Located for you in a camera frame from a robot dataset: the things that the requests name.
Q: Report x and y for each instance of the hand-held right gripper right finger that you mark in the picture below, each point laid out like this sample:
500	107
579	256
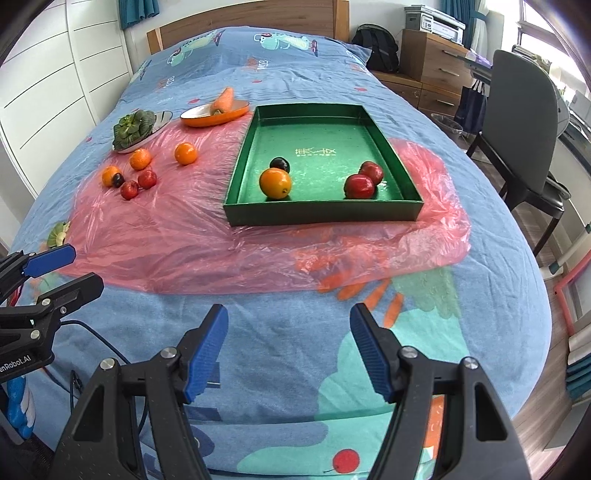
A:
369	350

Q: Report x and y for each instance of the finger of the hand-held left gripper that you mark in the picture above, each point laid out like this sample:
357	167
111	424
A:
48	261
74	290

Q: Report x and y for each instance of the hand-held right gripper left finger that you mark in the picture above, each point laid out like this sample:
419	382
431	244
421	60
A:
205	350

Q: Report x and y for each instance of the mandarin orange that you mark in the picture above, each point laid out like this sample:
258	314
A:
108	176
275	183
186	153
140	159

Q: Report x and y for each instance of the dark plum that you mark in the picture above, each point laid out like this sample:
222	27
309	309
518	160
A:
280	164
119	180

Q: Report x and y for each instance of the red apple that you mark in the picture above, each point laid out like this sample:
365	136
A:
373	170
147	179
359	187
129	189

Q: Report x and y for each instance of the green tray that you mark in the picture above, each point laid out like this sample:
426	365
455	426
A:
323	138

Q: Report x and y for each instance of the light green bok choy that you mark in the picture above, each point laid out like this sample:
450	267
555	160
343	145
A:
57	235

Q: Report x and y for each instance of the blue printed blanket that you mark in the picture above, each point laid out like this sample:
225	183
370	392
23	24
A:
277	314

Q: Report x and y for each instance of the pink plastic sheet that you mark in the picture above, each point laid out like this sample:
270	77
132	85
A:
184	240

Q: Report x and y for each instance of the dark cloth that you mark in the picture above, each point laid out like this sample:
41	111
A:
23	461

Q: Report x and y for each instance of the dark green bok choy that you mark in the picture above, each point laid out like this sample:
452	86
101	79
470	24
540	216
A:
131	129

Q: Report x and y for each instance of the white wardrobe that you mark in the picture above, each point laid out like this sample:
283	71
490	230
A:
46	69

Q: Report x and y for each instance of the orange oval dish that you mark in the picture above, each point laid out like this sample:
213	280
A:
198	116

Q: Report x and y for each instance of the pink framed board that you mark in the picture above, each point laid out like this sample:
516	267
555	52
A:
572	275

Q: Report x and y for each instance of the carrot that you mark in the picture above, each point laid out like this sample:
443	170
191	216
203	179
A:
225	99

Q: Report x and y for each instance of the mesh waste bin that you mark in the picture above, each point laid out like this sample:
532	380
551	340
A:
448	122

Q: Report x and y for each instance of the low wooden nightstand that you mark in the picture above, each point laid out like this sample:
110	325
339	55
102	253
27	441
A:
438	99

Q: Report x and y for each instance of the dark shopping bag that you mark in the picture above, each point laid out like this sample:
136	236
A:
471	108

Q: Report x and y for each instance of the teal curtain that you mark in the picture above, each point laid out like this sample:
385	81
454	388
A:
138	11
475	27

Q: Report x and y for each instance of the grey chair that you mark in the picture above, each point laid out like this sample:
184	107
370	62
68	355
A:
517	115

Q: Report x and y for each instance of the wooden drawer cabinet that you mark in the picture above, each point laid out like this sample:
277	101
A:
434	55

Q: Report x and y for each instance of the black backpack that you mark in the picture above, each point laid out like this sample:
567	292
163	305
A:
376	46

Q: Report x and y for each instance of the white desk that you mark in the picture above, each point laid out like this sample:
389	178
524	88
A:
575	124

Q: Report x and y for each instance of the white printer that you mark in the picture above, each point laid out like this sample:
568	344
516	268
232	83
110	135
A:
434	23

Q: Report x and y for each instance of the wooden headboard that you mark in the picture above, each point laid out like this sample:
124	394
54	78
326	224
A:
277	16

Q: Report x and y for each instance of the window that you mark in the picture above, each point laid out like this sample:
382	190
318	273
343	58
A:
554	27

